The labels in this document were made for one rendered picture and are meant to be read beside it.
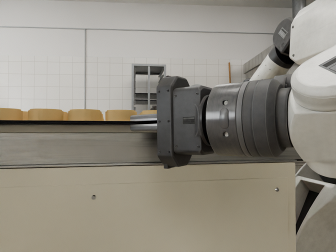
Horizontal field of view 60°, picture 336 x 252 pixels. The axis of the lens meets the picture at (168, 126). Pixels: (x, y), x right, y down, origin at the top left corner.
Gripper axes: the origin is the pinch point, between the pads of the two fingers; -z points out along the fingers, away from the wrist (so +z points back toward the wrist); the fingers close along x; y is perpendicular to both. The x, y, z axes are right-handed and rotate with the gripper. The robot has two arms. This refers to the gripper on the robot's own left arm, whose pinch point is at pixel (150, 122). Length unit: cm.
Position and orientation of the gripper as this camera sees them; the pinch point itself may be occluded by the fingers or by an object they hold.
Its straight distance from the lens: 42.2
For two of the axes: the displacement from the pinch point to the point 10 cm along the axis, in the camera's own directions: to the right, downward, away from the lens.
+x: -0.2, -10.0, 0.2
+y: -5.5, -0.1, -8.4
